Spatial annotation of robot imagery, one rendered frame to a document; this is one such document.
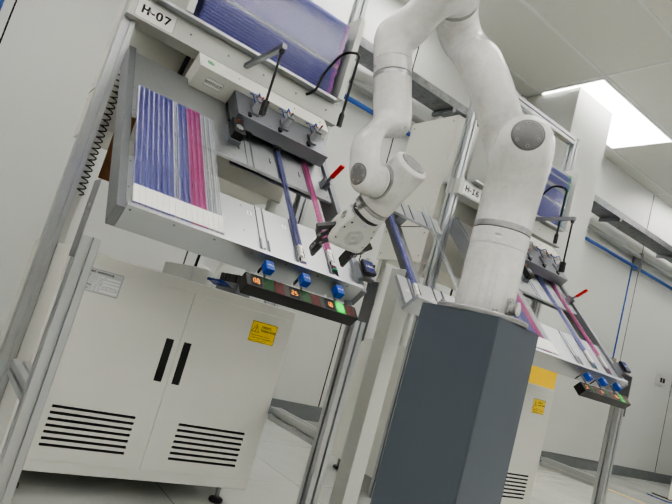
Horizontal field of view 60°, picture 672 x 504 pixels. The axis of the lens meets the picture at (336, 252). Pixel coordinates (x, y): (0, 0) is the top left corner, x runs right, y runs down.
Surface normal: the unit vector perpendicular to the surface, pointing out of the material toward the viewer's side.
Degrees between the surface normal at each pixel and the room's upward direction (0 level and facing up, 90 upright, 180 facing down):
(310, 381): 90
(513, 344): 90
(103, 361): 90
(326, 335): 90
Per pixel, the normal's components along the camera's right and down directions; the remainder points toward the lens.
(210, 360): 0.57, 0.04
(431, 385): -0.66, -0.29
